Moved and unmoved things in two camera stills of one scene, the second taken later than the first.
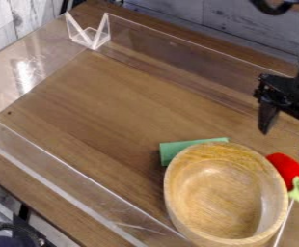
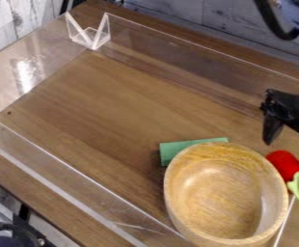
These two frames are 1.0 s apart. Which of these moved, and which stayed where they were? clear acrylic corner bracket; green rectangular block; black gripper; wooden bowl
Moved: black gripper
Stayed: wooden bowl; clear acrylic corner bracket; green rectangular block
